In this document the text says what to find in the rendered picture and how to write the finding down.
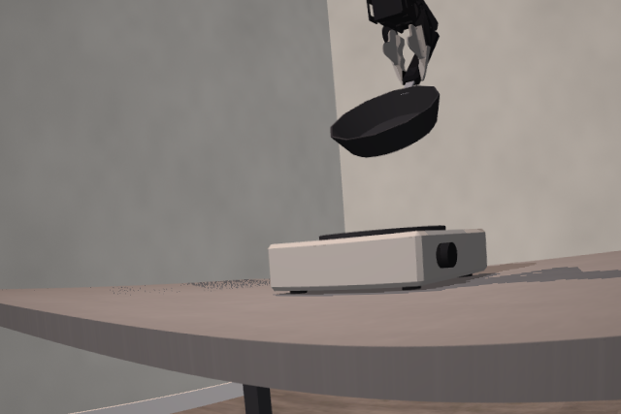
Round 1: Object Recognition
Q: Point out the black frying pan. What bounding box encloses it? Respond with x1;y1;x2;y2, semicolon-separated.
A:
330;55;440;158

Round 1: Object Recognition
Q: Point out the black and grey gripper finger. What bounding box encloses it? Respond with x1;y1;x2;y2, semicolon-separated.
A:
407;9;433;80
382;26;406;85

